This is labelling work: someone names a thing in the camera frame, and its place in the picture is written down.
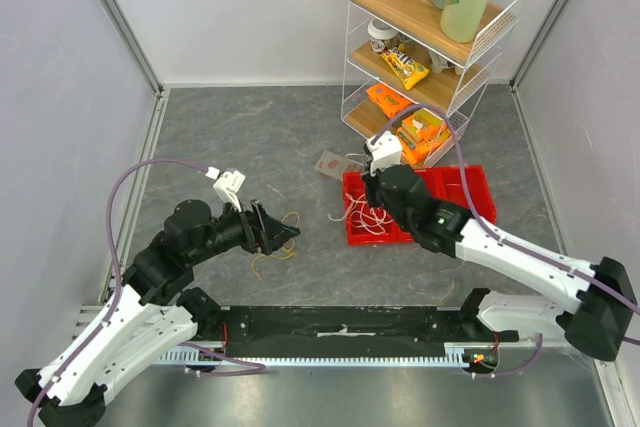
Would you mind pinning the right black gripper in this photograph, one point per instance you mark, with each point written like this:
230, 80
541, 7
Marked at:
373, 189

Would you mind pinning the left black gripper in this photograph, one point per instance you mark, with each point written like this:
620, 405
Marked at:
264, 232

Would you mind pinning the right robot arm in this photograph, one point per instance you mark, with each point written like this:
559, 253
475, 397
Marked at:
591, 305

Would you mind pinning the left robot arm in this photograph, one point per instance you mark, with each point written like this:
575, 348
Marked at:
155, 310

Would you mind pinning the red three-compartment bin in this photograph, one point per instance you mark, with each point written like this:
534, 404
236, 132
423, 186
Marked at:
367, 226

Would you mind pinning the orange snack box stack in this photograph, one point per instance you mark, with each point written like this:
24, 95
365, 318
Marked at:
421, 134

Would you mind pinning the orange snack pack upper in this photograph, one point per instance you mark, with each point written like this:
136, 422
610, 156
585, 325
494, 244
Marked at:
388, 100

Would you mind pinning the yellow candy bag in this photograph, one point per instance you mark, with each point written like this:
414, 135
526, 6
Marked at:
406, 69

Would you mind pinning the white object on shelf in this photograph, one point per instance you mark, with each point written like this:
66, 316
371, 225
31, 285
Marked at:
439, 63

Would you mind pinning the white lidded cup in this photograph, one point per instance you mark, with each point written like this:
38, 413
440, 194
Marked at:
382, 36

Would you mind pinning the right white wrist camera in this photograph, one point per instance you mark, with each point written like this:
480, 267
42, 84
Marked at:
383, 152

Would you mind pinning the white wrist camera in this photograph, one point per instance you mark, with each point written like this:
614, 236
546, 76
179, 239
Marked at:
227, 185
383, 152

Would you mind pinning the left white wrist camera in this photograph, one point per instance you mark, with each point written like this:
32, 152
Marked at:
227, 185

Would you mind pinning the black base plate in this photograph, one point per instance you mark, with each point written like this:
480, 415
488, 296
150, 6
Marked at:
348, 332

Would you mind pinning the white wire wooden shelf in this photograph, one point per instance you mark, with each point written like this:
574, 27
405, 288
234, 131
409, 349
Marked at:
418, 24

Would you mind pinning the grey slotted cable duct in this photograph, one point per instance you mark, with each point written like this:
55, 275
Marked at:
452, 357

